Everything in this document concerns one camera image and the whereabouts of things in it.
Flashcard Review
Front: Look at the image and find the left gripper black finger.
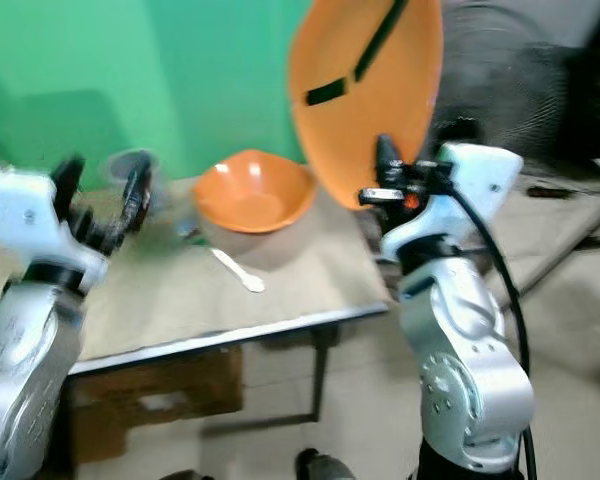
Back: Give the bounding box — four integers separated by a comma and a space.
51, 154, 87, 215
124, 156, 154, 234

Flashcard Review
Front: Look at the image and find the grey cup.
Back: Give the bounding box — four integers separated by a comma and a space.
102, 149, 153, 219

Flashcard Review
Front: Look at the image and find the orange plate with black strips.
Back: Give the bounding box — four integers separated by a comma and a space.
286, 0, 444, 212

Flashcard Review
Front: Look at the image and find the orange bowl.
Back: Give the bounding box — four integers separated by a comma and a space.
192, 149, 317, 235

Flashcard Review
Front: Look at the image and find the white plastic spoon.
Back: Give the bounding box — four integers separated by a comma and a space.
209, 246, 267, 295

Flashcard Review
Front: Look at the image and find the beige table with black legs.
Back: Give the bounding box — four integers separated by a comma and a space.
0, 158, 393, 436

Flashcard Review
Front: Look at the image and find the black round fan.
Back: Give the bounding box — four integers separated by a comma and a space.
432, 0, 583, 169

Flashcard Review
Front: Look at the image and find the brown cardboard box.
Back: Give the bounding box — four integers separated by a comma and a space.
68, 343, 247, 438

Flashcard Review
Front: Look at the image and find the black robot left foot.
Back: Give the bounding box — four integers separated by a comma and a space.
158, 467, 213, 480

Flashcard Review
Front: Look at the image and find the black robot foot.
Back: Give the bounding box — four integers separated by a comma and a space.
158, 467, 213, 480
294, 447, 353, 480

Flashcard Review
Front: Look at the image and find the black robot right foot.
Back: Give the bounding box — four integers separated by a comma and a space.
294, 447, 353, 480

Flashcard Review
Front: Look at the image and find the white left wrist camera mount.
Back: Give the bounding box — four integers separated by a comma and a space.
0, 165, 93, 293

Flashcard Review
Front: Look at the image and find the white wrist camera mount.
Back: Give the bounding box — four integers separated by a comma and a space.
379, 141, 525, 265
0, 165, 93, 293

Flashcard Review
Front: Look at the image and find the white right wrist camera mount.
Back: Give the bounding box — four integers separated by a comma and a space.
379, 141, 525, 265

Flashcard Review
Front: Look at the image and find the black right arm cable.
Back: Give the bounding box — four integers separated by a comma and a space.
448, 184, 539, 480

